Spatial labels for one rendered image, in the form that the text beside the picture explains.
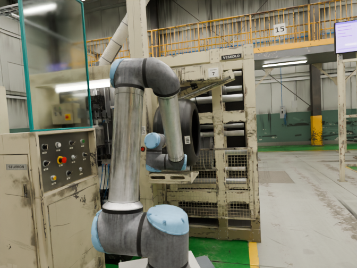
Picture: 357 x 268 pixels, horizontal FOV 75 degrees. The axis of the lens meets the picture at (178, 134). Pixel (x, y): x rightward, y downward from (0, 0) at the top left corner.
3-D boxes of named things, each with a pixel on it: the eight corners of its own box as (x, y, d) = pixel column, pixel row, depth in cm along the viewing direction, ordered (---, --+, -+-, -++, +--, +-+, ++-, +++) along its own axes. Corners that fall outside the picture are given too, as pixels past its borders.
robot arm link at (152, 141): (142, 149, 130) (143, 132, 130) (151, 149, 142) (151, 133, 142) (158, 150, 127) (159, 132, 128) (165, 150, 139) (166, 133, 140)
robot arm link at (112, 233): (135, 264, 77) (145, 49, 85) (85, 259, 80) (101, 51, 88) (147, 247, 92) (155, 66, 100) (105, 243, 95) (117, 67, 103)
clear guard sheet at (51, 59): (29, 132, 129) (13, -46, 124) (90, 127, 182) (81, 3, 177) (32, 131, 128) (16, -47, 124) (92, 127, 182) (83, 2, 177)
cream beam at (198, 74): (156, 85, 221) (155, 69, 221) (164, 88, 246) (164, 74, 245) (221, 78, 206) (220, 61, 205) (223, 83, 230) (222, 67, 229)
